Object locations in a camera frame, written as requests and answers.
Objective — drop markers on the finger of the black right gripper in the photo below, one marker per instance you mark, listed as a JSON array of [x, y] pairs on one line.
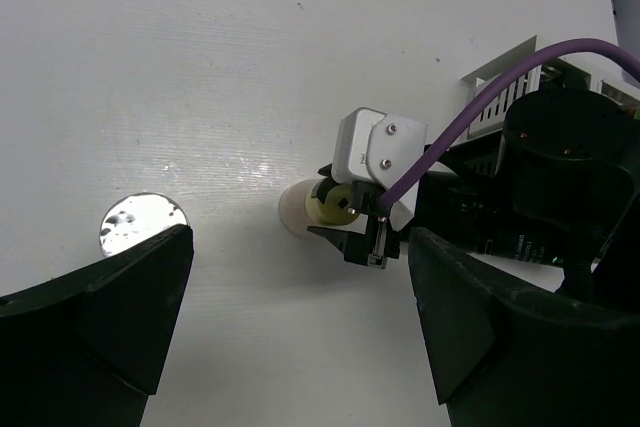
[[323, 188], [372, 248]]

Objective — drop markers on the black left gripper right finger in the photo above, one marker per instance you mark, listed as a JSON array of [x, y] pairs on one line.
[[505, 352]]

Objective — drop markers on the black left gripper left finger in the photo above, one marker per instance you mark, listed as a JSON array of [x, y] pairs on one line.
[[88, 348]]

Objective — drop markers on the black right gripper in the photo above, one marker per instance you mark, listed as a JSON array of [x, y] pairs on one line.
[[557, 185]]

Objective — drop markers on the cream-lidded seasoning shaker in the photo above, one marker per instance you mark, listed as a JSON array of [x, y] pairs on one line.
[[298, 209]]

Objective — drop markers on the black condiment organizer rack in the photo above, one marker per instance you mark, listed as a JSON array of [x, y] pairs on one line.
[[530, 92]]

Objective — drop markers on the blue-labelled white granule jar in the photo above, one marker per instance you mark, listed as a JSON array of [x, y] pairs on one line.
[[136, 218]]

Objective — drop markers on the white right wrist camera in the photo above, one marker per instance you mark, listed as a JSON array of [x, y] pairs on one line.
[[376, 148]]

